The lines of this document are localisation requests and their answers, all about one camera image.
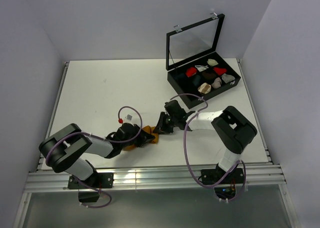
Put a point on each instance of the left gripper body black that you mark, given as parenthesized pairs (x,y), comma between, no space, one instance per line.
(140,141)

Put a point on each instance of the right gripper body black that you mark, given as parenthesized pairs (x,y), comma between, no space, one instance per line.
(167,123)

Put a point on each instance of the mustard yellow sock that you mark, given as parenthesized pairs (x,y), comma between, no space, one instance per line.
(146,136)

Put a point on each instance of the brown striped sock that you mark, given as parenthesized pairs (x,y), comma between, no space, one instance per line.
(204,88)

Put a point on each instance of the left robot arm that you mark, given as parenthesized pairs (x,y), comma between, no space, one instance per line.
(63,150)

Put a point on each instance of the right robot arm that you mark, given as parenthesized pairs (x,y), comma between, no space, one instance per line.
(232,127)

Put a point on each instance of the blue rolled sock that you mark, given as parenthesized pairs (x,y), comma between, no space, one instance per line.
(197,80)

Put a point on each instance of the red rolled sock left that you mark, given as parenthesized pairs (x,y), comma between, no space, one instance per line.
(191,71)

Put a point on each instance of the red rolled sock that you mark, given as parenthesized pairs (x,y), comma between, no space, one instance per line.
(191,71)
(219,71)

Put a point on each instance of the black storage box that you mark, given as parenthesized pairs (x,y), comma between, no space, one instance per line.
(183,85)

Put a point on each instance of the dark brown rolled sock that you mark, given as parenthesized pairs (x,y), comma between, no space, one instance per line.
(209,75)

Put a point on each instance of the pink beige rolled sock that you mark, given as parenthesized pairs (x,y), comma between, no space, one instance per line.
(217,83)

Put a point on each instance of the white grey rolled sock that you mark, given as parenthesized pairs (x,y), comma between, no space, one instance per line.
(201,68)

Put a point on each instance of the red rolled sock right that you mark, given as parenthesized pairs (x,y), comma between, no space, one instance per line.
(219,71)

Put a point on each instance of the pale green rolled sock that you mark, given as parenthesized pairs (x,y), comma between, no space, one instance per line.
(212,62)

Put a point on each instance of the glass box lid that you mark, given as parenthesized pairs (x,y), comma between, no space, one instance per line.
(189,43)

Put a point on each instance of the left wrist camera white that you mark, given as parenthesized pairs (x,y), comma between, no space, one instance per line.
(126,119)

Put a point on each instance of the aluminium front rail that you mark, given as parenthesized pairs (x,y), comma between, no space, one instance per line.
(150,178)

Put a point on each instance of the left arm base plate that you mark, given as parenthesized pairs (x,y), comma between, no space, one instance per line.
(105,180)

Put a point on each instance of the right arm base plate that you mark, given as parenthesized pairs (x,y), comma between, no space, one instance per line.
(211,176)

